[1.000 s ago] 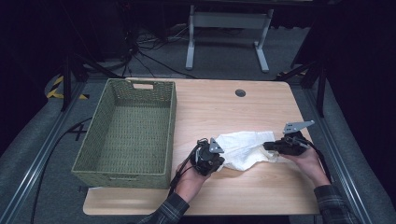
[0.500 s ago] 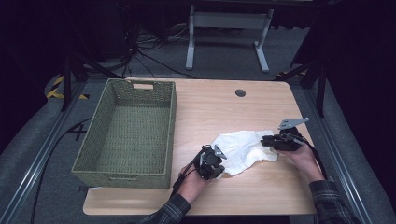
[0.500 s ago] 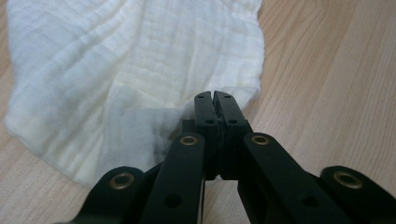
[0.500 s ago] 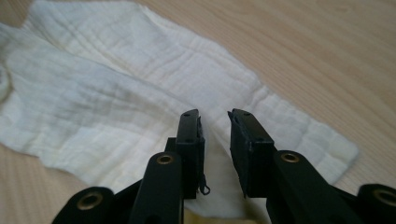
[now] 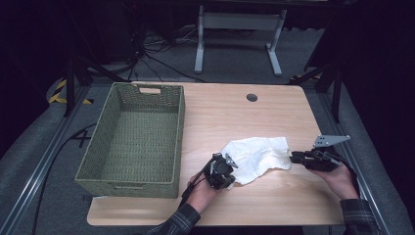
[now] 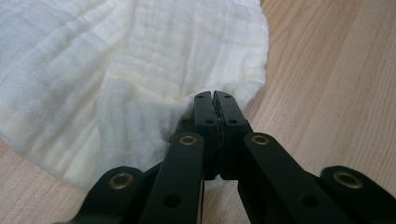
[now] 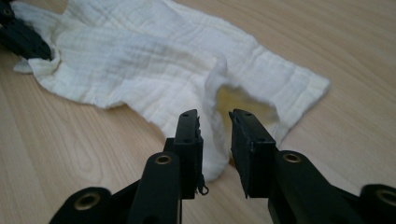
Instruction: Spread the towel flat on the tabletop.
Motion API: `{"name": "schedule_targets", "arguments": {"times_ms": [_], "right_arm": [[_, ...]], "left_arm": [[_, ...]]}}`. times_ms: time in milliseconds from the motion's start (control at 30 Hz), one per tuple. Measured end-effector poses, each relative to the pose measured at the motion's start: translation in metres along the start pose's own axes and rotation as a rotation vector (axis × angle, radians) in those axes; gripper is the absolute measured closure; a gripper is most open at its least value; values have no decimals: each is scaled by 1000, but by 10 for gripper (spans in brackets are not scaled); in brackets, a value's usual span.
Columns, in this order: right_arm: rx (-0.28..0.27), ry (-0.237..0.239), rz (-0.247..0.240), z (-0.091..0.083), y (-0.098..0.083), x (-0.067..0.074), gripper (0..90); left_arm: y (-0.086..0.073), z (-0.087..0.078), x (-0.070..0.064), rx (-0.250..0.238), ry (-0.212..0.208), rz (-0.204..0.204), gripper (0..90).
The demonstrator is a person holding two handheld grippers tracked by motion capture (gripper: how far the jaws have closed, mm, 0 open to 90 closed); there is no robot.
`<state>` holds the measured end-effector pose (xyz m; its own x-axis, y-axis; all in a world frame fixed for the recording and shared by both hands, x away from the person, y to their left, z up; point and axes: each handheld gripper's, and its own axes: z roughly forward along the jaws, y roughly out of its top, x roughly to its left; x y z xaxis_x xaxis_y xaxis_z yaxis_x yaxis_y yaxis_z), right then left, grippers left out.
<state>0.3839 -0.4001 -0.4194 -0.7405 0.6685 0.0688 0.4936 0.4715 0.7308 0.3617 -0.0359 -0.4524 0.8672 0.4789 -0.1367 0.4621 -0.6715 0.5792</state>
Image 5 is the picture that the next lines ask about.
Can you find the green woven basket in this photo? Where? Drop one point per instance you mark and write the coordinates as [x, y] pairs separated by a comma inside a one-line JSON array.
[[137, 143]]

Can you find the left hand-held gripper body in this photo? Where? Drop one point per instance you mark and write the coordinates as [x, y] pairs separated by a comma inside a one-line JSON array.
[[220, 173]]

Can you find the grey metal floor rail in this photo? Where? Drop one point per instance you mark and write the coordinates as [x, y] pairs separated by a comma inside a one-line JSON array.
[[42, 163], [359, 169]]

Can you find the yellow black floor tape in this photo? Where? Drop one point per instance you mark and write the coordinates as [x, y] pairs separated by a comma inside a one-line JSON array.
[[58, 93]]

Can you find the person's left hand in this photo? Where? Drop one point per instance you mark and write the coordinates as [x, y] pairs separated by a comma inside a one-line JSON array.
[[202, 196]]

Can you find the white metal desk frame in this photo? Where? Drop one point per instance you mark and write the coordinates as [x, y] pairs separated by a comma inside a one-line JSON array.
[[239, 21]]

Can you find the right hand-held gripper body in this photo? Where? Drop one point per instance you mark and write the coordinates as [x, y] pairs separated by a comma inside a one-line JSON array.
[[321, 161]]

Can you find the grey round table grommet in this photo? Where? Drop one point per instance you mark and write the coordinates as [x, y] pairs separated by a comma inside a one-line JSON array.
[[252, 97]]

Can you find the person's right hand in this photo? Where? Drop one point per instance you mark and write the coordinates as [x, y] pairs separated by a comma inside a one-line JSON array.
[[341, 182]]

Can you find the white towel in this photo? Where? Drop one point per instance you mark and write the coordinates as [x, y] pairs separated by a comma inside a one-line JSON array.
[[257, 156]]

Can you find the black tripod stand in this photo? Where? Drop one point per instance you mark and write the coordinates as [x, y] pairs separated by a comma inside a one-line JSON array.
[[336, 94], [70, 84]]

